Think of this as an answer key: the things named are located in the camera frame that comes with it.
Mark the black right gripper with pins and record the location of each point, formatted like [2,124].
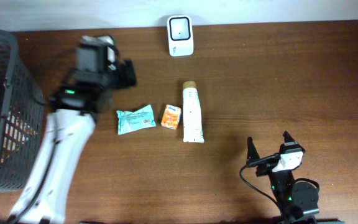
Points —
[252,154]

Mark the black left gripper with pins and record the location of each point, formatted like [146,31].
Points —
[127,74]

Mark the teal snack packet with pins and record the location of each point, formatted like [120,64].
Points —
[130,121]

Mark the orange Kleenex tissue pack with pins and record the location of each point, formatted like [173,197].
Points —
[171,117]

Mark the white tube with cork cap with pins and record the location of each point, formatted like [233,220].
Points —
[192,119]

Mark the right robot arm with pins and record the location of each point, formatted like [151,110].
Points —
[296,199]

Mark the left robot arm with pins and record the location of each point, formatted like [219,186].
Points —
[83,94]

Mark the white barcode scanner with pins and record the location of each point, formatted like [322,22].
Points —
[180,36]

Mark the dark grey plastic basket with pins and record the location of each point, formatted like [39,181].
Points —
[21,116]

